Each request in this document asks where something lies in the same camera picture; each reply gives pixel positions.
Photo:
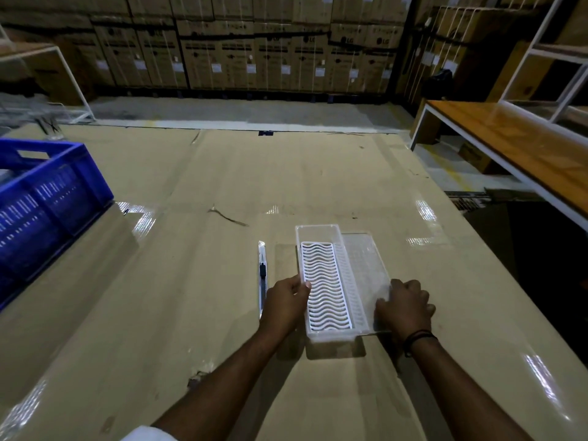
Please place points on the person's left hand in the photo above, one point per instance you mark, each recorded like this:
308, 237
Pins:
282, 305

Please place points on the person's right hand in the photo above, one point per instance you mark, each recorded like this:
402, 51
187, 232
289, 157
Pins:
406, 312

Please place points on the person's right thumb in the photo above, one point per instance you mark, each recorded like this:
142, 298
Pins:
382, 307

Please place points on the person's left thumb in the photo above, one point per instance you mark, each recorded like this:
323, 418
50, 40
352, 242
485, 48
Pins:
305, 286

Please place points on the clear plastic lid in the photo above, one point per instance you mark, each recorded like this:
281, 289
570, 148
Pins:
367, 261

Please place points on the clear plastic tray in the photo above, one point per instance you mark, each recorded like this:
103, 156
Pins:
321, 234

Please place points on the person's right forearm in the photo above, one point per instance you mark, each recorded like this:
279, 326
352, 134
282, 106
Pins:
459, 394

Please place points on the person's left forearm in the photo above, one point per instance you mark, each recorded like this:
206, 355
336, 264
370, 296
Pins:
229, 385

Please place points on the white wavy grid insert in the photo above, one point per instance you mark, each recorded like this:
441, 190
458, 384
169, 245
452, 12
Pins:
324, 284

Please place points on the black wristband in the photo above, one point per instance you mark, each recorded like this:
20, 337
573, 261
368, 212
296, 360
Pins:
415, 337

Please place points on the white utility knife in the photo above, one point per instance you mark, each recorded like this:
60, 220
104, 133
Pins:
262, 270

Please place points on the large cardboard sheet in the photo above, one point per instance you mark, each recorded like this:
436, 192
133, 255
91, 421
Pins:
183, 270

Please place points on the small cardboard box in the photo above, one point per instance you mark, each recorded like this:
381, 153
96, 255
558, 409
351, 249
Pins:
475, 157

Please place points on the white sleeve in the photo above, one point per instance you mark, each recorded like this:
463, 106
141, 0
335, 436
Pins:
147, 434

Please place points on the black bag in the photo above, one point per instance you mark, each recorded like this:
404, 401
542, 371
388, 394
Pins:
437, 83

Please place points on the stack of cardboard boxes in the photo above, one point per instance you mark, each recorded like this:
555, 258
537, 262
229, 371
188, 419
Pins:
257, 45

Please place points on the blue plastic crate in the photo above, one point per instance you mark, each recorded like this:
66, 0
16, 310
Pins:
41, 211

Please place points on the white metal rack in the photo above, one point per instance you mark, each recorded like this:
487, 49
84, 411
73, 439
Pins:
542, 50

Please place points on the wooden bench with white frame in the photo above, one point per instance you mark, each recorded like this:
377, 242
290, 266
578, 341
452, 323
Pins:
519, 137

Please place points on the white metal frame table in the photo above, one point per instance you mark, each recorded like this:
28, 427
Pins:
69, 68

